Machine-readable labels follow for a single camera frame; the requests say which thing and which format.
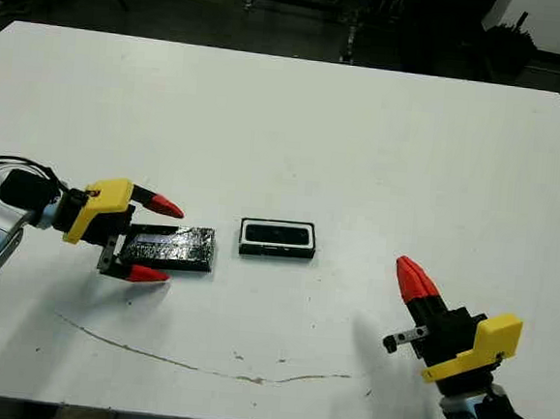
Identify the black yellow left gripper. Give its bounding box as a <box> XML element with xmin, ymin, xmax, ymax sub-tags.
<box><xmin>59</xmin><ymin>173</ymin><xmax>189</xmax><ymax>288</ymax></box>

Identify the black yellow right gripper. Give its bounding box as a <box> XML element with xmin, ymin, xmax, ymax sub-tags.
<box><xmin>377</xmin><ymin>255</ymin><xmax>529</xmax><ymax>399</ymax></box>

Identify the glossy black box lid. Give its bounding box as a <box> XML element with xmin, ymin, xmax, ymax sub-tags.
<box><xmin>114</xmin><ymin>219</ymin><xmax>221</xmax><ymax>276</ymax></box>

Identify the small black camera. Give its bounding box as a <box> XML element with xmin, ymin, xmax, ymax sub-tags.
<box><xmin>245</xmin><ymin>222</ymin><xmax>311</xmax><ymax>249</ymax></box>

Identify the black box base white lining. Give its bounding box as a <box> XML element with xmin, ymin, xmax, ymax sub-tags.
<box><xmin>236</xmin><ymin>215</ymin><xmax>321</xmax><ymax>263</ymax></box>

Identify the black tripod bundle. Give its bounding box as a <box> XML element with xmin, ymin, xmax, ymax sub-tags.
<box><xmin>482</xmin><ymin>8</ymin><xmax>538</xmax><ymax>80</ymax></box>

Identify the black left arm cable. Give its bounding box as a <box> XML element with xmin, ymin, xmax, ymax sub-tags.
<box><xmin>0</xmin><ymin>155</ymin><xmax>74</xmax><ymax>195</ymax></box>

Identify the black metal gantry frame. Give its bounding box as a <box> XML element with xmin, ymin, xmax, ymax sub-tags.
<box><xmin>236</xmin><ymin>0</ymin><xmax>375</xmax><ymax>67</ymax></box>

